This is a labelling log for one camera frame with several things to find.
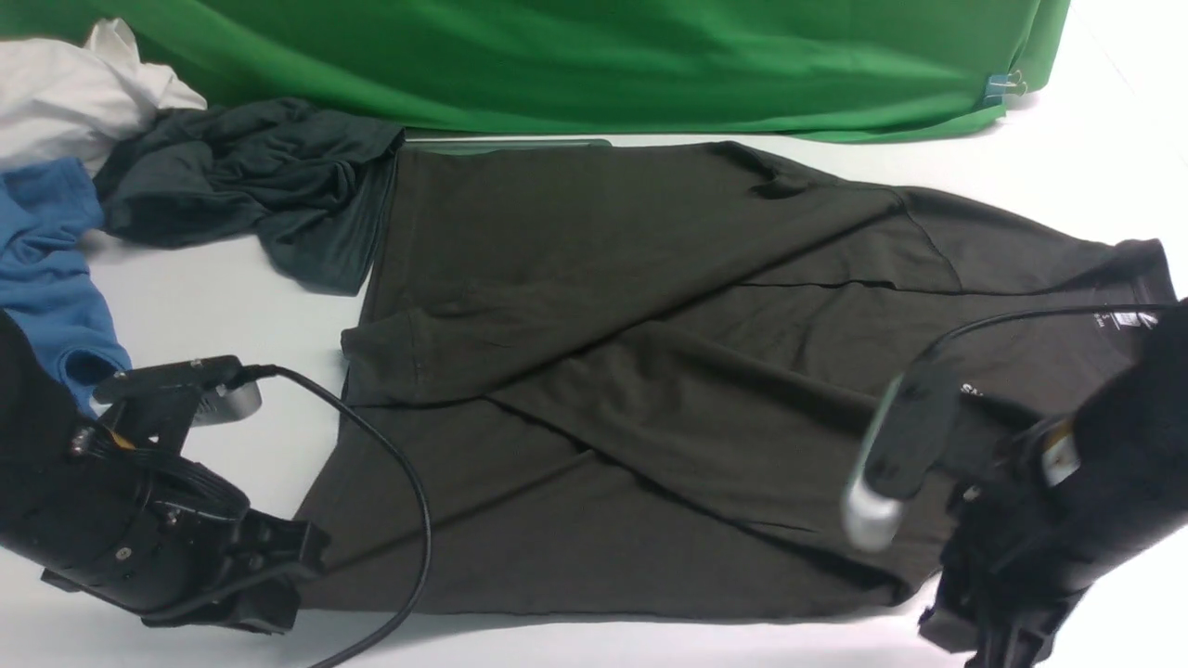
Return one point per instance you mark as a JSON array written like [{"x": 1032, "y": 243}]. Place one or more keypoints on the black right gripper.
[{"x": 1092, "y": 491}]

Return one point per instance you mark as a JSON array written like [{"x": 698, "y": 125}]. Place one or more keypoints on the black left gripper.
[{"x": 96, "y": 507}]

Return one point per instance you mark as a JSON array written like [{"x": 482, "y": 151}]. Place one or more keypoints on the dark teal crumpled garment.
[{"x": 312, "y": 185}]

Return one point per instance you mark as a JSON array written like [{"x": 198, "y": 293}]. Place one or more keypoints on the blue crumpled garment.
[{"x": 46, "y": 284}]

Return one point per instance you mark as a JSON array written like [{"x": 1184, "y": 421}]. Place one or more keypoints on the white crumpled garment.
[{"x": 60, "y": 100}]

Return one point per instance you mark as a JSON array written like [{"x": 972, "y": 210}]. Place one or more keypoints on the blue binder clip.
[{"x": 1001, "y": 88}]

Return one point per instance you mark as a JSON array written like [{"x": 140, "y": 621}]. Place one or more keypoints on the green backdrop cloth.
[{"x": 849, "y": 72}]

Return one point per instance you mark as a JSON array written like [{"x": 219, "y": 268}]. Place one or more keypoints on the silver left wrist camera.
[{"x": 193, "y": 393}]

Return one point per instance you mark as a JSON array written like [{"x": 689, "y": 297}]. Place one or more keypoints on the metal table cable hatch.
[{"x": 461, "y": 147}]

